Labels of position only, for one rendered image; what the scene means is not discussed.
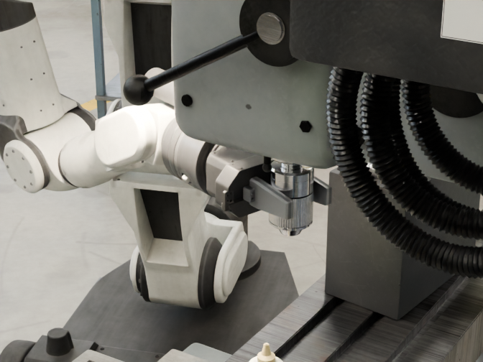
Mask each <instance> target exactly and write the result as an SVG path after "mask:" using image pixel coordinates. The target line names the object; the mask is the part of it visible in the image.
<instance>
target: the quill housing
mask: <svg viewBox="0 0 483 362"><path fill-rule="evenodd" d="M244 1H245V0H171V2H172V53H173V67H174V66H176V65H179V64H180V63H182V62H185V61H186V60H189V59H191V58H193V57H195V56H197V55H199V54H201V53H203V52H206V51H208V50H210V49H212V48H214V47H216V46H218V45H221V44H223V43H225V42H227V41H229V40H231V39H233V38H235V37H238V36H239V35H241V32H240V28H239V15H240V11H241V8H242V5H243V3H244ZM332 70H333V66H328V65H322V64H317V63H313V62H306V61H302V60H299V61H297V62H294V63H293V64H291V65H287V66H283V67H275V66H271V65H267V64H265V63H263V62H261V61H260V60H258V59H257V58H256V57H255V56H253V54H252V53H251V52H250V51H249V50H248V48H247V47H246V48H244V49H243V50H240V51H238V52H235V53H234V54H231V55H229V56H227V57H225V58H222V59H220V60H218V61H216V62H213V63H211V64H210V65H207V66H205V67H203V68H201V69H199V70H196V71H194V72H192V73H190V74H188V75H185V76H183V77H181V78H179V79H177V80H174V105H175V119H176V122H177V124H178V126H179V128H180V130H181V131H182V132H183V133H184V134H185V135H186V136H189V137H190V138H193V139H197V140H199V141H205V142H208V143H212V144H217V145H220V146H224V147H229V148H232V149H238V150H241V151H245V152H250V153H253V154H258V155H262V156H266V157H271V158H274V159H279V160H282V161H286V162H292V163H295V164H300V165H304V166H307V167H312V168H316V169H324V170H325V169H328V168H331V167H335V166H336V164H335V162H336V160H335V159H333V157H334V154H332V153H331V152H332V150H333V149H332V148H330V146H331V143H330V142H329V139H330V137H329V136H327V135H328V133H329V132H328V131H327V128H328V126H327V125H326V123H327V121H328V120H327V119H326V117H327V114H326V110H327V108H326V104H327V102H326V99H327V98H328V96H327V95H326V94H327V93H328V90H327V88H328V87H329V84H328V82H329V81H330V78H329V77H330V76H331V71H332Z"/></svg>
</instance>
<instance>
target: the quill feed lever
mask: <svg viewBox="0 0 483 362"><path fill-rule="evenodd" d="M239 28H240V32H241V35H239V36H238V37H235V38H233V39H231V40H229V41H227V42H225V43H223V44H221V45H218V46H216V47H214V48H212V49H210V50H208V51H206V52H203V53H201V54H199V55H197V56H195V57H193V58H191V59H189V60H186V61H185V62H182V63H180V64H179V65H176V66H174V67H172V68H170V69H168V70H165V71H163V72H161V73H159V74H157V75H155V76H153V77H151V78H148V77H147V76H145V75H133V76H131V77H129V78H128V79H127V80H126V82H125V84H124V87H123V93H124V97H125V99H126V100H127V101H128V102H130V103H131V104H133V105H135V106H143V105H145V104H147V103H149V102H150V101H151V100H152V97H153V95H154V92H155V89H157V88H160V87H162V86H164V85H166V84H168V83H171V82H173V81H174V80H177V79H179V78H181V77H183V76H185V75H188V74H190V73H192V72H194V71H196V70H199V69H201V68H203V67H205V66H207V65H210V64H211V63H213V62H216V61H218V60H220V59H222V58H225V57H227V56H229V55H231V54H234V53H235V52H238V51H240V50H243V49H244V48H246V47H247V48H248V50H249V51H250V52H251V53H252V54H253V56H255V57H256V58H257V59H258V60H260V61H261V62H263V63H265V64H267V65H271V66H275V67H283V66H287V65H291V64H293V63H294V62H297V61H299V60H298V59H296V58H294V57H293V56H292V55H291V53H290V0H245V1H244V3H243V5H242V7H241V11H240V15H239Z"/></svg>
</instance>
